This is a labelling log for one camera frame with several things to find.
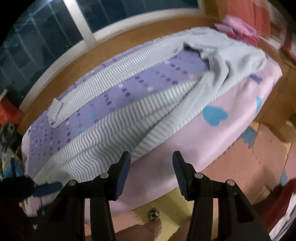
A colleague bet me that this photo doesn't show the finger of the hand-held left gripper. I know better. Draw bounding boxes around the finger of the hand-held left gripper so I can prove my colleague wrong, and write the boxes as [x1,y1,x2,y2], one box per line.
[32,182,63,197]

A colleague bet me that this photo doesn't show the white window frame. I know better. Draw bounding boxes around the white window frame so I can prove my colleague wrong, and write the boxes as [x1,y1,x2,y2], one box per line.
[0,0,206,112]

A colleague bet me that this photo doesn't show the electric fan with red base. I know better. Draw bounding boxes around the electric fan with red base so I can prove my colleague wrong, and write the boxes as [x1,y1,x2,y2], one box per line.
[281,32,296,58]

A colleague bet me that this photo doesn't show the cardboard box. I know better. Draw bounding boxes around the cardboard box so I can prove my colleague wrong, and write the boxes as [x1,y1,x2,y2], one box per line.
[262,93,296,143]

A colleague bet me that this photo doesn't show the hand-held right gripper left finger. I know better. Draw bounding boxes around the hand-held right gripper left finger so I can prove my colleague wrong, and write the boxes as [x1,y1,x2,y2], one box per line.
[35,151,131,241]

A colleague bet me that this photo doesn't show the pink red cloth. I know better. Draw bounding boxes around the pink red cloth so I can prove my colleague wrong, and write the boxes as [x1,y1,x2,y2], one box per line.
[228,0,272,39]

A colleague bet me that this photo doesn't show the small black white ball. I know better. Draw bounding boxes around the small black white ball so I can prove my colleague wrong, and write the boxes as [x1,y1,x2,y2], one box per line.
[148,208,160,221]

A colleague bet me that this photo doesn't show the red white cloth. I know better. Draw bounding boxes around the red white cloth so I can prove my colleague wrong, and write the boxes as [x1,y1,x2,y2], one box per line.
[253,178,296,240]

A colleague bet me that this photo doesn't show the grey striped pants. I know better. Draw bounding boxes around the grey striped pants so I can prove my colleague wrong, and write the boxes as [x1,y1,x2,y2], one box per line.
[35,28,269,186]

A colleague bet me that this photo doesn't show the purple dotted pink bedsheet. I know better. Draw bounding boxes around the purple dotted pink bedsheet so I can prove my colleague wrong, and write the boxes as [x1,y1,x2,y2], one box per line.
[21,27,284,218]

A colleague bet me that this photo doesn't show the red box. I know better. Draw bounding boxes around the red box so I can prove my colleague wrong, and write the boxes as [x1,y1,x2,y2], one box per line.
[0,97,22,126]

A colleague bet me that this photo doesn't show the colourful printed cloth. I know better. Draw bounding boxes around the colourful printed cloth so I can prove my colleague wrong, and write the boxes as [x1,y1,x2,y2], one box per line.
[0,123,26,179]

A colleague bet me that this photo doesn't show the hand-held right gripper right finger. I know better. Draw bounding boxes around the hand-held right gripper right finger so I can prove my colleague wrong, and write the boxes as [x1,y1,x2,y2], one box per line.
[172,151,271,241]

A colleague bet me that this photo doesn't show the wooden bed headboard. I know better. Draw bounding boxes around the wooden bed headboard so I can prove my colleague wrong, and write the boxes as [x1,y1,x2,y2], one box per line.
[17,15,229,132]

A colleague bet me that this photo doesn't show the pink folded cloth pile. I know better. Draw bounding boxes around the pink folded cloth pile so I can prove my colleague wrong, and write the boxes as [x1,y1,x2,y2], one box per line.
[214,15,259,45]

